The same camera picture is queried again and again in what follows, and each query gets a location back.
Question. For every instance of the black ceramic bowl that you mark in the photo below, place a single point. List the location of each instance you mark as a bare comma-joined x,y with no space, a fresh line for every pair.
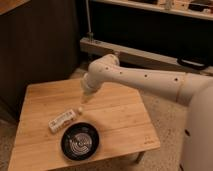
80,141

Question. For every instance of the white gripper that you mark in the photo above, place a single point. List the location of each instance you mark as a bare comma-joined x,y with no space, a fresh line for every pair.
89,86

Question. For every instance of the metal pole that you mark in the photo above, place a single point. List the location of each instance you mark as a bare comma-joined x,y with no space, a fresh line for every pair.
90,33

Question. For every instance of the long beige case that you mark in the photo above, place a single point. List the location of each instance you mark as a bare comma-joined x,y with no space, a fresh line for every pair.
138,57

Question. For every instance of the black case handle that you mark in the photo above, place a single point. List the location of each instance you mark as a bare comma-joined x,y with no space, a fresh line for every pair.
191,65

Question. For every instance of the wooden shelf board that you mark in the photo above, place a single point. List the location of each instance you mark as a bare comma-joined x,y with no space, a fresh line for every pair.
155,8

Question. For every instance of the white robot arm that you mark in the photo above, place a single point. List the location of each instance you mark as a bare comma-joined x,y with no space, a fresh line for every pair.
181,87

